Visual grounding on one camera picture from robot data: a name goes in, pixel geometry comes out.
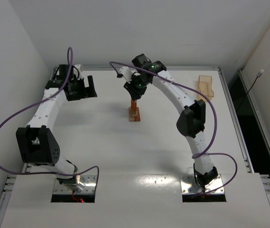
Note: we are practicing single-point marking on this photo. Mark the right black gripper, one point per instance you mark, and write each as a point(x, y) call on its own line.
point(134, 91)

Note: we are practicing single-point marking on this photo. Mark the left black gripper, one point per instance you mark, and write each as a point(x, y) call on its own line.
point(81, 92)

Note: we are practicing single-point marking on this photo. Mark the light long wood block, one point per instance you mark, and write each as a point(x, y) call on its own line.
point(129, 115)

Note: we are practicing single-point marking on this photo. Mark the reddish long wood block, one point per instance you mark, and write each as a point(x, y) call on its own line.
point(138, 113)

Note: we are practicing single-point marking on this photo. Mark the clear amber plastic box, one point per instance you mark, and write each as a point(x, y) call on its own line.
point(204, 86)

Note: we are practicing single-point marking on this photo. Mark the reddish arch wood block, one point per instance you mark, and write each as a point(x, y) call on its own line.
point(133, 105)

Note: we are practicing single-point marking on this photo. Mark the light wood cube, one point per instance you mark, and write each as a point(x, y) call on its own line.
point(133, 116)

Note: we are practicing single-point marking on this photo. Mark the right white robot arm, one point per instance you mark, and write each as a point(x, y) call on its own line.
point(192, 113)

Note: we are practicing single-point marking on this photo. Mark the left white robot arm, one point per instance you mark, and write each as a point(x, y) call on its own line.
point(37, 144)

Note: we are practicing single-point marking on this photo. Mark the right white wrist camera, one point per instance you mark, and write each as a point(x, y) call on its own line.
point(126, 73)

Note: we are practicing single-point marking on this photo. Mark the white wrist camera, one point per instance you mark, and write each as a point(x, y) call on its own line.
point(126, 73)
point(78, 69)

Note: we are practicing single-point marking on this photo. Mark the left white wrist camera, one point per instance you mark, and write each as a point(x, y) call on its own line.
point(78, 69)

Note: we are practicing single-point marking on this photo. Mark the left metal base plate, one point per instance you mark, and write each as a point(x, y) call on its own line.
point(87, 184)

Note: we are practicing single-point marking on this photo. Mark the metal base plate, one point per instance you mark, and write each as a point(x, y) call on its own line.
point(189, 186)
point(87, 184)

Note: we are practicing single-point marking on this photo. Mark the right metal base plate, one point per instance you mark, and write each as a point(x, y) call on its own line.
point(189, 186)

